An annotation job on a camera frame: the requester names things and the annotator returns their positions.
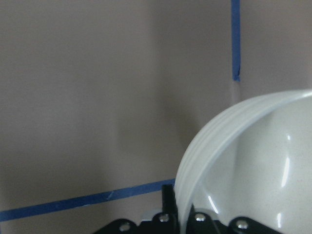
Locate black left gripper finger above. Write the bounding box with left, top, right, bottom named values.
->
left=161, top=184, right=177, bottom=215

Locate white ceramic bowl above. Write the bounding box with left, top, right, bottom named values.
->
left=175, top=90, right=312, bottom=234

